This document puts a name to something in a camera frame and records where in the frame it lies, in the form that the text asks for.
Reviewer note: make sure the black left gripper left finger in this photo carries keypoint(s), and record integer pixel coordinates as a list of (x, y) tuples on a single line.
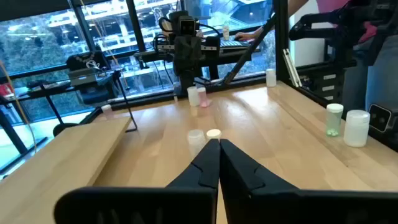
[(174, 205)]

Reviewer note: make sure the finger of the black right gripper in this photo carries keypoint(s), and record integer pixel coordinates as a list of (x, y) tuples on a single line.
[(181, 56), (194, 56)]

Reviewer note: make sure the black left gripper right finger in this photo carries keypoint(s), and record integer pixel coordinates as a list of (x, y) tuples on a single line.
[(280, 205)]

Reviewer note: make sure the clear bottle blue pills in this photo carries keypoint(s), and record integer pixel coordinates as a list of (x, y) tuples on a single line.
[(196, 138)]

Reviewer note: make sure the pink pill bottle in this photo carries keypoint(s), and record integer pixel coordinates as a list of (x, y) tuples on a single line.
[(203, 98), (213, 133), (107, 111)]

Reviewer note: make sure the green tinted pill bottle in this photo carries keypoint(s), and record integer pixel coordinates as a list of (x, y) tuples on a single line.
[(334, 119)]

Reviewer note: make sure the wide white opaque bottle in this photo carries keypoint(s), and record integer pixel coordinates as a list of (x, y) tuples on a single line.
[(356, 128)]

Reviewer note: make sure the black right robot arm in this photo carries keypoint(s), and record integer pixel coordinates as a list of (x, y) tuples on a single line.
[(188, 84)]

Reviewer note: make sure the wooden shelf board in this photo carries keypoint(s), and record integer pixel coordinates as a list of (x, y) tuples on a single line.
[(62, 161)]

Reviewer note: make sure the black office desk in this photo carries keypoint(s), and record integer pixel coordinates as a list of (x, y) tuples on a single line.
[(93, 93), (224, 59)]

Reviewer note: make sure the grey keyboard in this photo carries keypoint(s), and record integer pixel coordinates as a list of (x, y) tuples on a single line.
[(233, 45)]

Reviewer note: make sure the small translucent bottle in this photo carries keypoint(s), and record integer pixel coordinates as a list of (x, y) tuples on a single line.
[(225, 31)]

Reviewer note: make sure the person's hand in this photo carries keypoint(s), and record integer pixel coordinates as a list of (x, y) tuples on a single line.
[(245, 36)]

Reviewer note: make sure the clear bottle beside pink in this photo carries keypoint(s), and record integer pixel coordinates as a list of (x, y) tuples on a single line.
[(192, 96)]

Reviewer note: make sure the slim white opaque bottle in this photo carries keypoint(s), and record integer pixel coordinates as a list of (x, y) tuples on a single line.
[(270, 77)]

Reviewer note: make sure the white flat bar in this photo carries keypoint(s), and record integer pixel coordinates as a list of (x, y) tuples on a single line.
[(292, 68)]

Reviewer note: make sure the black bag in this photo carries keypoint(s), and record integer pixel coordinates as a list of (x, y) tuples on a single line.
[(81, 60)]

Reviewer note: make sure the grey laptop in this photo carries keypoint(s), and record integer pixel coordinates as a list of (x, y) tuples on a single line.
[(82, 77)]

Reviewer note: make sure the black drawer cabinet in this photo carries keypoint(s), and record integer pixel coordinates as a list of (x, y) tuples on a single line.
[(314, 81)]

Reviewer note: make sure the black chair base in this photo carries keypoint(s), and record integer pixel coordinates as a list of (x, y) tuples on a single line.
[(63, 128)]

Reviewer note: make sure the person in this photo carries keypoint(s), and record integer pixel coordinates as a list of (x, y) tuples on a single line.
[(382, 77)]

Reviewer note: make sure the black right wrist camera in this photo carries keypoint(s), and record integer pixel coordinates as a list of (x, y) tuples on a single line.
[(187, 27)]

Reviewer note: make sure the black metal stand frame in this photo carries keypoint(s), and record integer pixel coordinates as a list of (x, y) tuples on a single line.
[(132, 130)]

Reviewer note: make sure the black table-level camera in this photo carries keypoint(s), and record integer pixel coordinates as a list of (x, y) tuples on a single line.
[(381, 118)]

